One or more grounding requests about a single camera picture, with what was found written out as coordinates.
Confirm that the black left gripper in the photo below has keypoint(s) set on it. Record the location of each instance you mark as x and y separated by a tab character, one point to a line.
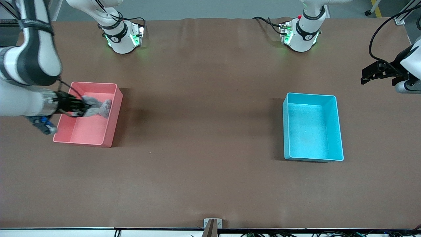
390	71

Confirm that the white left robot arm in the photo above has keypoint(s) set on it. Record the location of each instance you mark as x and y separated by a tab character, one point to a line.
304	39

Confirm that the grey owl plush toy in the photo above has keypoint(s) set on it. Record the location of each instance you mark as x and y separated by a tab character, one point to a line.
93	103

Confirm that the brown pole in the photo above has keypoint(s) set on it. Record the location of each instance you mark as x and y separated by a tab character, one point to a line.
210	231

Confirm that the small grey plush toy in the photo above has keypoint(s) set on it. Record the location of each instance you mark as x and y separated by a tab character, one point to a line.
106	108

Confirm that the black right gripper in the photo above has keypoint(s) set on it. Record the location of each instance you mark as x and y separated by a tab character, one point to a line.
66	102

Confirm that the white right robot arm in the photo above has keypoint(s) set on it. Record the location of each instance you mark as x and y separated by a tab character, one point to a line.
120	42

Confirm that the white table edge rail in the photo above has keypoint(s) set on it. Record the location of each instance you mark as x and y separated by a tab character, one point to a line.
65	233

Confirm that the grey metal bracket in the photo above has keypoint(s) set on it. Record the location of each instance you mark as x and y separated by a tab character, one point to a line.
206	223

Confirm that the aluminium frame post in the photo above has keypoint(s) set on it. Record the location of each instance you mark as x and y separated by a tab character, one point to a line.
6	22
399	20

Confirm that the blue plastic box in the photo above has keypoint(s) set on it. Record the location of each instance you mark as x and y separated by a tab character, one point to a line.
309	138

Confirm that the brown table mat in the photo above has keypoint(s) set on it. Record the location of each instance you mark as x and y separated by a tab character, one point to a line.
197	131

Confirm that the pink plastic box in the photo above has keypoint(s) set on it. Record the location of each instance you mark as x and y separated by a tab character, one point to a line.
88	131

